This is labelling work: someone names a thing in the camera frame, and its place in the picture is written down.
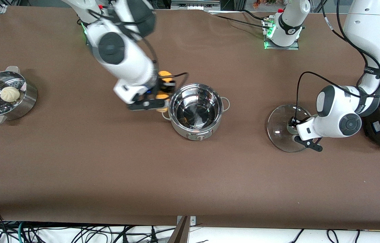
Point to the dark brown post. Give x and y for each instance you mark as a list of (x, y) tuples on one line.
[(179, 234)]

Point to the stainless steel cooking pot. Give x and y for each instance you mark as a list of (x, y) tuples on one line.
[(183, 130)]

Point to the metal table edge bracket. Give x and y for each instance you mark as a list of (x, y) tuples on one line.
[(192, 220)]

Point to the brown table cover mat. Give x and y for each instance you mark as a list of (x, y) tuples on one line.
[(142, 175)]

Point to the glass pot lid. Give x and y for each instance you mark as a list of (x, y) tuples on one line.
[(277, 128)]

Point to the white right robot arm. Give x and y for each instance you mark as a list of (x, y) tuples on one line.
[(125, 57)]

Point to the stainless steel steamer pot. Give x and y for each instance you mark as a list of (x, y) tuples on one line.
[(24, 101)]

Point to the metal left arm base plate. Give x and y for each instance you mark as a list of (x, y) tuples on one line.
[(282, 48)]

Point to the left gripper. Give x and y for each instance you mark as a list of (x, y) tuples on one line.
[(293, 124)]

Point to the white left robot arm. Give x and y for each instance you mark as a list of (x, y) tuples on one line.
[(368, 27)]

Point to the grey equipment box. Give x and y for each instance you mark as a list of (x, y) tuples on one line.
[(195, 4)]

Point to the yellow corn cob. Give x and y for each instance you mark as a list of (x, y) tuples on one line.
[(165, 74)]

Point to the white steamed bun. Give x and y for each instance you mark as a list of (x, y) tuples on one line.
[(9, 93)]

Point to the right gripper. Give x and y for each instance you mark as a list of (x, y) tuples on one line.
[(161, 88)]

